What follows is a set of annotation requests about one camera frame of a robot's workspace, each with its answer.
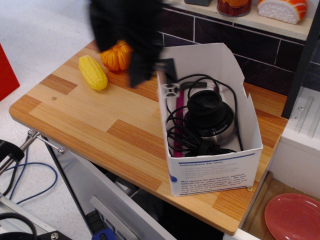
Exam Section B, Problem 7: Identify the white cabinet drawer front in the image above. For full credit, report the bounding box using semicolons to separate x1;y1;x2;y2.
45;139;174;240

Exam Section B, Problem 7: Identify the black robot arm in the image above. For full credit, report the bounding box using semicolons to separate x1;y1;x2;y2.
89;0;163;88

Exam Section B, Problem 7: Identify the red orange can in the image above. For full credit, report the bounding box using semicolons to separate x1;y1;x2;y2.
217;0;252;17

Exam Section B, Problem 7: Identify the black 3D mouse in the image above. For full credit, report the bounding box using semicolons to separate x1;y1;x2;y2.
184;90;236;146

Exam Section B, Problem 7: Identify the toy salmon sushi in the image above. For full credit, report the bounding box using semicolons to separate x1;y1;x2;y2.
257;0;308;25

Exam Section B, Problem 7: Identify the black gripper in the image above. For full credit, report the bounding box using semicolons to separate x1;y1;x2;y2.
94;24;166;89

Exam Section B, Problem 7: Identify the red box on floor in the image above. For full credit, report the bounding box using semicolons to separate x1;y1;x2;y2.
0;46;20;101

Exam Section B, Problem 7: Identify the wooden shelf board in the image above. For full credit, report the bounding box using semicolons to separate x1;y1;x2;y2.
165;0;314;41

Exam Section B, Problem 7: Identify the black mouse cable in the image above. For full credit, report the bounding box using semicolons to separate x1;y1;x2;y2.
165;73;244;158

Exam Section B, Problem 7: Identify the yellow toy corn left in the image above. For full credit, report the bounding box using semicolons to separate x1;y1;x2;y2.
78;55;108;91

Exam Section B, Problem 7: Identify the blue cable on floor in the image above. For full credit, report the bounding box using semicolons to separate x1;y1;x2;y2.
0;147;59;205

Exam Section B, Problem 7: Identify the red plate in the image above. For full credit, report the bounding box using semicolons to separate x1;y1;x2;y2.
264;193;320;240

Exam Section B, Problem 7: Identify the metal clamp with black handle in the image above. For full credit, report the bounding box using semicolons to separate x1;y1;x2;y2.
0;129;66;175

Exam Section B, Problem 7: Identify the magenta handled hex key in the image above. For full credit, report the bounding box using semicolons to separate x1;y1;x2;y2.
167;81;207;158

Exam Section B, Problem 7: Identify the dark grey object on shelf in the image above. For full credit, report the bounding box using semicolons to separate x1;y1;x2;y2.
184;0;212;7

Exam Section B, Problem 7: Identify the white cardboard box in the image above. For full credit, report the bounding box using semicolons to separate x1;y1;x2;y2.
158;43;263;196

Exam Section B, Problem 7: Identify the aluminium frame corner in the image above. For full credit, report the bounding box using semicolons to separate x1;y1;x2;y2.
0;195;70;240

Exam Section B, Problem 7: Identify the black aluminium extrusion handle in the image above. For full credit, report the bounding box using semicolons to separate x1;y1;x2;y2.
156;58;180;99

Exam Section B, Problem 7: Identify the orange toy pumpkin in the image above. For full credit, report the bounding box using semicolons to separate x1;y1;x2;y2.
100;40;133;71

